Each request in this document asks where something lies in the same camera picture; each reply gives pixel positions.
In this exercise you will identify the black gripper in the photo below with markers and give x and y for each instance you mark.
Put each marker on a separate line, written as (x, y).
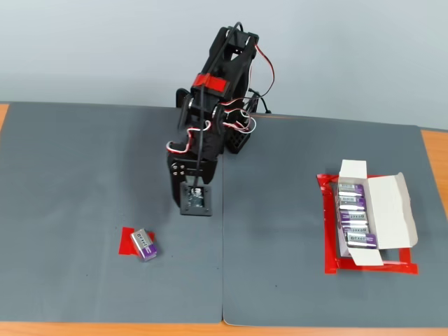
(176, 172)

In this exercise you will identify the purple silver Bexel battery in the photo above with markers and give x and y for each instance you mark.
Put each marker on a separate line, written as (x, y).
(360, 239)
(357, 229)
(351, 202)
(143, 243)
(351, 189)
(353, 217)

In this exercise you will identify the black lattice robot base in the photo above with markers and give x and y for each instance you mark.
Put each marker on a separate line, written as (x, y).
(238, 140)

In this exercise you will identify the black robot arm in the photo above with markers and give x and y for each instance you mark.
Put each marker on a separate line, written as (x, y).
(231, 66)

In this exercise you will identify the white cardboard box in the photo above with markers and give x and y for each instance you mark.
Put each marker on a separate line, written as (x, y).
(388, 210)

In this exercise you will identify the grey foam mat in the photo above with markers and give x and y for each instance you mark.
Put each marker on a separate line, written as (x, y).
(280, 245)
(70, 192)

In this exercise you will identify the red tape band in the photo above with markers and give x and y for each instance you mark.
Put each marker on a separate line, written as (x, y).
(210, 83)

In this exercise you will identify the square black camera module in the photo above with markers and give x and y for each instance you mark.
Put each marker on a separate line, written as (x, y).
(196, 197)

